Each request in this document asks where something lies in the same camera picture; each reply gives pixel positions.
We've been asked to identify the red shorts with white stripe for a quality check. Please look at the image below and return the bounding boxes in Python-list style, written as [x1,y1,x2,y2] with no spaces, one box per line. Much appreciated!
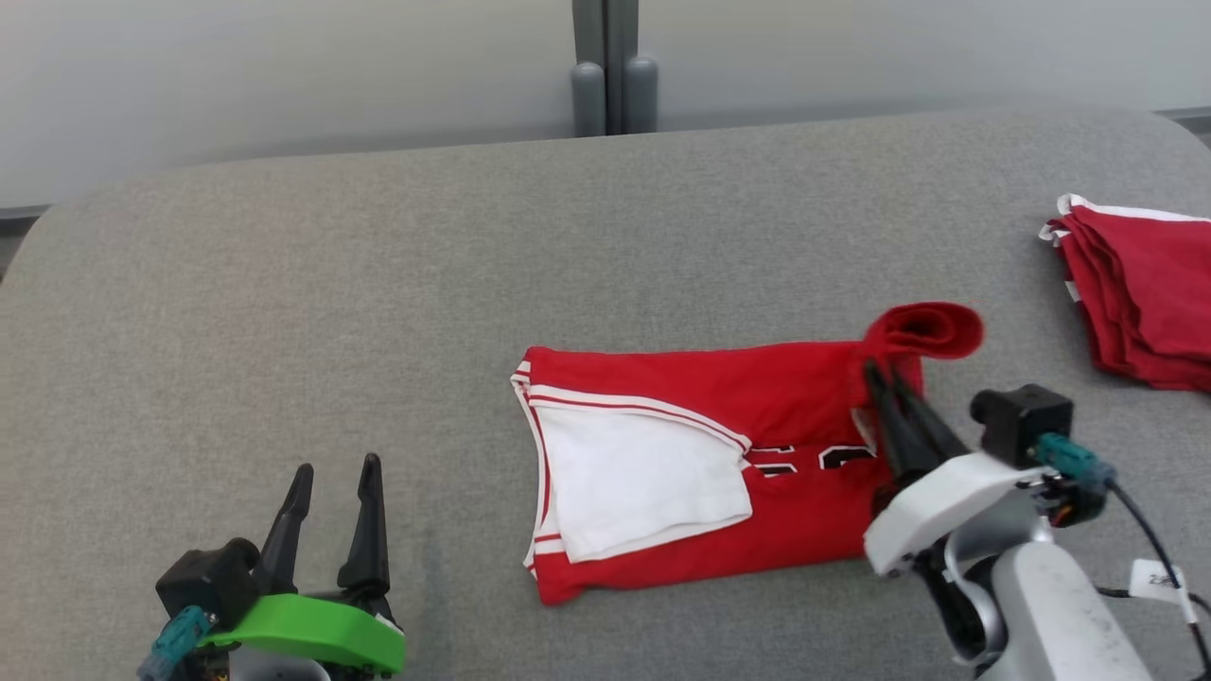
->
[1039,194,1211,393]

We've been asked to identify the thin black cable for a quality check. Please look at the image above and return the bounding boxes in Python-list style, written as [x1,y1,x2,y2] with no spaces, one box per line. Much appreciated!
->
[1102,482,1211,681]

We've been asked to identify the red jersey with black numbers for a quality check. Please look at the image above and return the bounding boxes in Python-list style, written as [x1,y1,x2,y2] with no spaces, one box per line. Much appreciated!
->
[511,303,985,606]

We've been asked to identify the teal cable connector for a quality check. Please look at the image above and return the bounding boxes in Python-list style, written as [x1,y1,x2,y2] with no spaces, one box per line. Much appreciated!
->
[137,605,214,681]
[1034,433,1117,493]

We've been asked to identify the grey partition post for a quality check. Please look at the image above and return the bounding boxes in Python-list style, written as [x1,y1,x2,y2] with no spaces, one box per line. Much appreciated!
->
[610,0,659,134]
[570,0,607,138]

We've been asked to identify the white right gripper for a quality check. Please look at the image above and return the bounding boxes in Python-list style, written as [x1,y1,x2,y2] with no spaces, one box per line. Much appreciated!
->
[861,362,1042,663]

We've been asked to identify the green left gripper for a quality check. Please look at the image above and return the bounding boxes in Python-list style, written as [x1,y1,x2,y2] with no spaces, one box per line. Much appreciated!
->
[199,453,408,677]

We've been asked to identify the white paper cable tag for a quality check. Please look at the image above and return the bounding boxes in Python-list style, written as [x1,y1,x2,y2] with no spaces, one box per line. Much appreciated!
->
[1129,558,1188,606]

